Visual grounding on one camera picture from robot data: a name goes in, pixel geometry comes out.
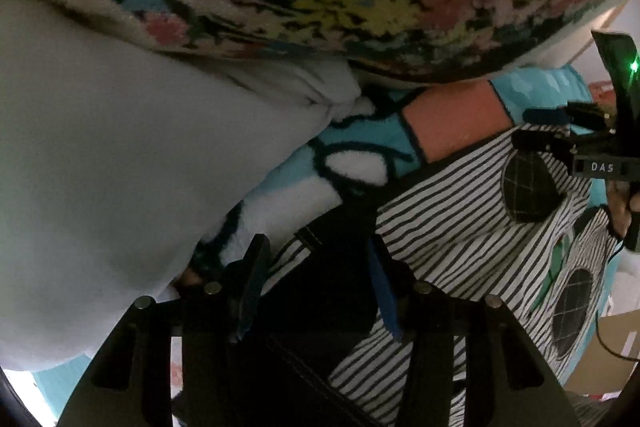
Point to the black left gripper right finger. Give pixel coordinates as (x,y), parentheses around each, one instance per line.
(387,276)

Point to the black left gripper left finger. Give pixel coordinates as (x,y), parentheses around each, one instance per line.
(245,280)

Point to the black striped pants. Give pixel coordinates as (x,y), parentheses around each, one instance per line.
(488,219)

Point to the person's right hand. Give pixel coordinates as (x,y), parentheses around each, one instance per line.
(623,202)

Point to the teal cartoon fleece blanket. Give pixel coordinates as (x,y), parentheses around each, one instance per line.
(472,363)

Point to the grey plush toy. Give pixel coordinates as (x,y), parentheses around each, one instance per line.
(116,161)

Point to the cardboard box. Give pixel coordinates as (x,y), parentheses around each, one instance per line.
(610,357)

